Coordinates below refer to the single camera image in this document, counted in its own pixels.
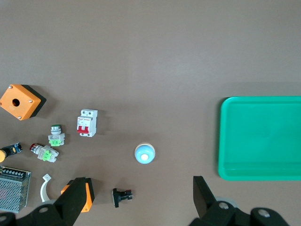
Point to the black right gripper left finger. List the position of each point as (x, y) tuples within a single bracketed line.
[(70, 202)]

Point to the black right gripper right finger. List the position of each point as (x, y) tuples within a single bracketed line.
[(204, 200)]

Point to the white red circuit breaker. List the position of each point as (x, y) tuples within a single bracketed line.
[(87, 122)]

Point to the small white curved clamp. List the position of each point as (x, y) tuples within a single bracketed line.
[(43, 190)]

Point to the metal mesh power supply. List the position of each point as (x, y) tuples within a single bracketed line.
[(13, 190)]

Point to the blue dome indicator light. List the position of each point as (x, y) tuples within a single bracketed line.
[(143, 153)]

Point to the orange black buzzer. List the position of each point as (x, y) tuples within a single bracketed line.
[(10, 150)]

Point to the green plastic tray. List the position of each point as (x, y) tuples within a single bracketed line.
[(258, 141)]

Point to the brown table mat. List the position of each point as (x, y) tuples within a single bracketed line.
[(150, 58)]

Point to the orange button enclosure box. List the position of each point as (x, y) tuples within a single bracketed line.
[(26, 108), (87, 197)]

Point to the black rocker switch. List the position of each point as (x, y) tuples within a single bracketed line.
[(120, 196)]

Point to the red push button switch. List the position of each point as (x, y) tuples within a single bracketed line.
[(45, 153)]

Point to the green push button switch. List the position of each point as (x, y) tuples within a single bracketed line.
[(56, 136)]

